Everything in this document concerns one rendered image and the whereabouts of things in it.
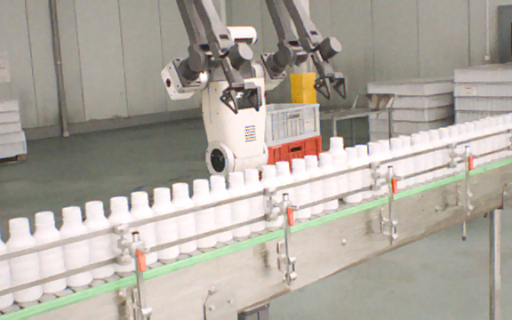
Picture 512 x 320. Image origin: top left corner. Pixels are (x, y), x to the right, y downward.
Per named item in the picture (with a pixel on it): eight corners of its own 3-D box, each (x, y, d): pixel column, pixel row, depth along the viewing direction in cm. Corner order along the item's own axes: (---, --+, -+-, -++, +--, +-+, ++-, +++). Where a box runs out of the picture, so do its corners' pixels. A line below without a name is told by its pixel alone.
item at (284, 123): (267, 148, 416) (265, 112, 413) (219, 145, 442) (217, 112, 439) (322, 135, 462) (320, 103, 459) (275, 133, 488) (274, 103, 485)
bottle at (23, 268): (11, 297, 136) (1, 219, 133) (41, 292, 138) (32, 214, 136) (13, 306, 131) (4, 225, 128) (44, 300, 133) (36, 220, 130)
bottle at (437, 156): (436, 179, 232) (435, 132, 229) (422, 177, 237) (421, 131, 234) (446, 176, 236) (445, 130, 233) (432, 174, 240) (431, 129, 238)
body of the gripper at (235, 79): (256, 85, 229) (248, 67, 230) (233, 88, 222) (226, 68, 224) (245, 94, 234) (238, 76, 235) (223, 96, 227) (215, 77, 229)
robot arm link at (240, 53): (228, 44, 236) (208, 45, 230) (246, 28, 228) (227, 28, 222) (240, 74, 234) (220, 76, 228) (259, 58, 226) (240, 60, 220)
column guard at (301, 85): (306, 135, 1190) (303, 73, 1173) (290, 134, 1219) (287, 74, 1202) (320, 132, 1217) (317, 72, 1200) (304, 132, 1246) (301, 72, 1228)
